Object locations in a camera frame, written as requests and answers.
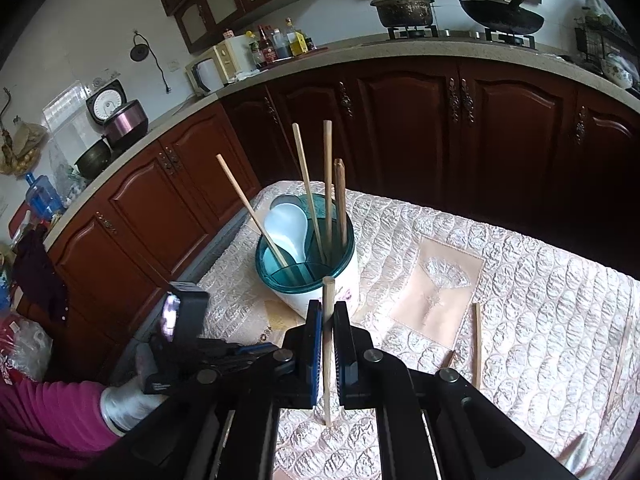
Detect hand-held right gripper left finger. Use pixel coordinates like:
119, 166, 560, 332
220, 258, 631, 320
82, 299, 323, 480

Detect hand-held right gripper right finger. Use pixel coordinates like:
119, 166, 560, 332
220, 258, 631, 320
332, 301, 576, 480

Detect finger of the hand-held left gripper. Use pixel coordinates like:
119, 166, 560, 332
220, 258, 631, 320
200, 341, 282, 374

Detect light wooden chopstick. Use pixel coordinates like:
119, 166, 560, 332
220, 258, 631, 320
607, 329, 632, 402
323, 120, 334, 262
473, 302, 482, 391
215, 154, 292, 269
322, 276, 335, 427
292, 123, 327, 264

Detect teal and white utensil holder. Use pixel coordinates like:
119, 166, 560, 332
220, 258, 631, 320
255, 194, 360, 321

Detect white spoon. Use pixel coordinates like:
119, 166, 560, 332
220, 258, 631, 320
263, 203, 310, 265

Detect dark brown chopstick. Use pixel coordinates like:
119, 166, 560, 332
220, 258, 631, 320
333, 158, 349, 252

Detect person's left forearm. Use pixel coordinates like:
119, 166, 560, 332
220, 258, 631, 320
0, 377, 122, 467

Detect person's left hand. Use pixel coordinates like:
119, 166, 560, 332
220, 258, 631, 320
99, 342, 169, 434

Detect dark purple cloth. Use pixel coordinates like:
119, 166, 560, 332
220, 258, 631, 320
12, 224, 69, 322

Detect white plastic bag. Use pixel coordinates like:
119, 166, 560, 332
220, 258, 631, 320
12, 319, 54, 382

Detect dark metal bowl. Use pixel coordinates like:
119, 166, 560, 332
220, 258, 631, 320
74, 138, 114, 180

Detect blue water jug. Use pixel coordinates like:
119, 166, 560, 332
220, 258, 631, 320
24, 172, 65, 217

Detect red bag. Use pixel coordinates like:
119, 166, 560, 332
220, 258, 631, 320
0, 310, 31, 387

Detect pink quilted table cover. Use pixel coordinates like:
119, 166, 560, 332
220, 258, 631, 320
197, 180, 640, 480

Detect pink rice cooker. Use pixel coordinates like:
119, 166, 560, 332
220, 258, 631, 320
85, 78, 151, 147

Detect hanging bag of roots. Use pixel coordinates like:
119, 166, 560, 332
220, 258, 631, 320
0, 87, 51, 177

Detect clear plastic rack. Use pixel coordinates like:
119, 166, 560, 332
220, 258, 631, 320
42, 80, 97, 132

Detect dark wooden base cabinets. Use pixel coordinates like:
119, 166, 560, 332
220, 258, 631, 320
47, 57, 640, 366

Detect beige microwave oven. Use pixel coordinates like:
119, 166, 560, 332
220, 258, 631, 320
185, 39, 251, 97

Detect red label sauce bottle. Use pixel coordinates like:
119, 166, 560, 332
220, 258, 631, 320
257, 26, 277, 64

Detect yellow oil bottle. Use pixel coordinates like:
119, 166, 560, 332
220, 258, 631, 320
284, 18, 307, 56

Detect stone countertop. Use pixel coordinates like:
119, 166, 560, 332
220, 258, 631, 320
42, 35, 640, 253

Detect gas stove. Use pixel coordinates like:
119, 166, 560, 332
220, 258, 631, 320
385, 24, 539, 52

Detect dark cooking pot with lid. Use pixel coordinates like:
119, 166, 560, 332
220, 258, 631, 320
370, 0, 436, 29

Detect black wok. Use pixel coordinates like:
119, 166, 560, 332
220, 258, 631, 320
457, 0, 545, 36

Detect floral lidded bowl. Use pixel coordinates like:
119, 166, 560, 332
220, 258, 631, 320
600, 56, 637, 89

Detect black dish rack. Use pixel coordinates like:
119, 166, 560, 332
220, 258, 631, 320
573, 6, 640, 92

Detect black wall cable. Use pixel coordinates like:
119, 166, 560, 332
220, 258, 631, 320
129, 31, 174, 95

